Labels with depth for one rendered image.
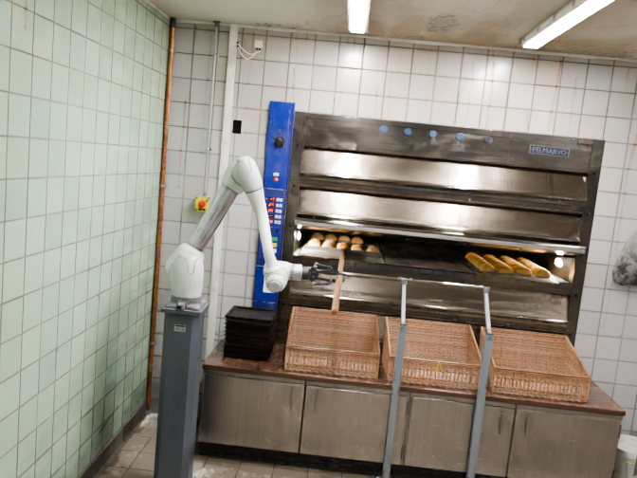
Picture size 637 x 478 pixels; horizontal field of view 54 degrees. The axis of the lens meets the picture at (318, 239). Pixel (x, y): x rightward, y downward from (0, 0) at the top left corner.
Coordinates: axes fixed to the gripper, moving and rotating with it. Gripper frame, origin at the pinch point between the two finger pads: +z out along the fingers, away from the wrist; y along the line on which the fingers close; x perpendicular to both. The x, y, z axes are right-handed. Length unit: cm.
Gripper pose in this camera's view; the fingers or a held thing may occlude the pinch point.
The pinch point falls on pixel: (338, 276)
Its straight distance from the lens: 344.9
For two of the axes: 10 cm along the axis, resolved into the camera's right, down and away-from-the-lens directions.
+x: -0.6, 1.2, -9.9
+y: -1.0, 9.9, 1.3
